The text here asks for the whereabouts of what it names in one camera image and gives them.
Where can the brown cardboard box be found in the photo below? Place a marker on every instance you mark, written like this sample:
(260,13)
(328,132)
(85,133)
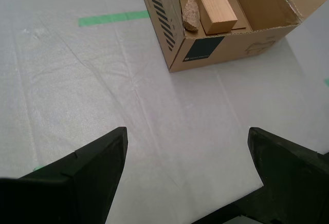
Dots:
(231,46)

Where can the pinkish granite rock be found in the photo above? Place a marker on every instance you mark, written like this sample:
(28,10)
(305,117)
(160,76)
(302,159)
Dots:
(191,14)

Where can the light wooden block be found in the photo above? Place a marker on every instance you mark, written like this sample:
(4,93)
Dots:
(216,5)

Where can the light green tape piece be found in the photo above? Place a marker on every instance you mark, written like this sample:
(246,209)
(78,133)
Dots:
(327,81)
(39,168)

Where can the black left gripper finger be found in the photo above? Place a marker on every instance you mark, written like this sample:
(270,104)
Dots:
(64,190)
(295,183)

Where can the white plastic table cover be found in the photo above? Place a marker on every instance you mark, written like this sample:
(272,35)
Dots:
(180,131)

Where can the light green tape strip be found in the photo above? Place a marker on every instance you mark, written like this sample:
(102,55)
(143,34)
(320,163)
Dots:
(113,18)

